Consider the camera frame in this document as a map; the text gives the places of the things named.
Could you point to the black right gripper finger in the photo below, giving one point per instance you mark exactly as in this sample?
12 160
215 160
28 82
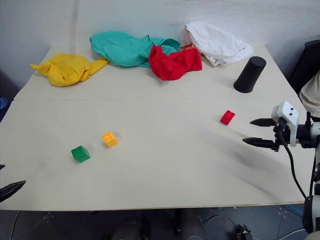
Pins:
265 122
262 143

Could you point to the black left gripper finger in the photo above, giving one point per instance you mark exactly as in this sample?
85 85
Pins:
11 190
2 167

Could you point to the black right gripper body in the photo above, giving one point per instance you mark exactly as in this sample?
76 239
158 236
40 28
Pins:
281 132

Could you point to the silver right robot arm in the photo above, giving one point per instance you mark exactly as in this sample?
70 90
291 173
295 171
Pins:
315 131

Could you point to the red toy brick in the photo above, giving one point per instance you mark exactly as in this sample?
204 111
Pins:
227 117

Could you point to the black plastic cup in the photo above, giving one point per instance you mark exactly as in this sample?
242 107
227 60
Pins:
248 76

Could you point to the person in beige clothing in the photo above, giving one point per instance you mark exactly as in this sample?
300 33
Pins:
311 92

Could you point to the blue round object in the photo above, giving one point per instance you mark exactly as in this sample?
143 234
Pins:
2 103

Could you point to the black chair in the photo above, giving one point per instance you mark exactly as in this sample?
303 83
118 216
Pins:
303 65

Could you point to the green toy brick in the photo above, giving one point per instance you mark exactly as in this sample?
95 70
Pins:
80 154

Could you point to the small black floor device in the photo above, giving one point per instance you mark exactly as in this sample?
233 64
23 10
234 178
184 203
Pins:
244 232

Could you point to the white cloth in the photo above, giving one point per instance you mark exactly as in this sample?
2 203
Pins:
215 43

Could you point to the red cloth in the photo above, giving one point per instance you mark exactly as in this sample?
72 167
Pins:
173 65

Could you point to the orange toy brick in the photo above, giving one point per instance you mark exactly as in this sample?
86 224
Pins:
110 139

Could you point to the yellow cloth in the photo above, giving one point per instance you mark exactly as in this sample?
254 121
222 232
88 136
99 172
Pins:
66 70

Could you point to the teal cloth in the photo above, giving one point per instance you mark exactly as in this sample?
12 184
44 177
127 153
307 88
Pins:
120 48

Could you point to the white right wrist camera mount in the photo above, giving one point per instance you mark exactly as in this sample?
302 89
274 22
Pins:
287 111

